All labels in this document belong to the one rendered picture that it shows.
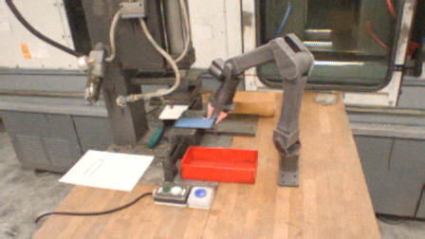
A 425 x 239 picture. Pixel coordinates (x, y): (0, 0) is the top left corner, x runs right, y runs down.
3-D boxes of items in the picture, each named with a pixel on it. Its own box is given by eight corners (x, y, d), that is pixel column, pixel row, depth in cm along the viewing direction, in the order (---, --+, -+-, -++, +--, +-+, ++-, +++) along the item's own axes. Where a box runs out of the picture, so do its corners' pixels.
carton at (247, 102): (273, 119, 151) (273, 102, 147) (219, 117, 156) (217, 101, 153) (275, 106, 162) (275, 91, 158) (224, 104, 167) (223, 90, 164)
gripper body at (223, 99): (210, 95, 129) (217, 79, 125) (233, 106, 129) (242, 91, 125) (206, 101, 123) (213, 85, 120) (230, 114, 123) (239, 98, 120)
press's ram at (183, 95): (194, 113, 120) (184, 30, 106) (127, 111, 126) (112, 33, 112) (205, 93, 135) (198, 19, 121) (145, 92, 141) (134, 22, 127)
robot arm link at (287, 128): (270, 144, 113) (283, 54, 95) (283, 137, 117) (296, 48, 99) (286, 153, 109) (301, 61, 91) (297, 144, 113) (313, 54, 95)
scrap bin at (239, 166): (254, 184, 110) (254, 170, 107) (181, 179, 115) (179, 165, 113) (258, 163, 120) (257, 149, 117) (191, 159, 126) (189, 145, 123)
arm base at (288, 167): (278, 166, 104) (301, 168, 103) (280, 134, 121) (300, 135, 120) (277, 186, 108) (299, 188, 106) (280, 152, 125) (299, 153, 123)
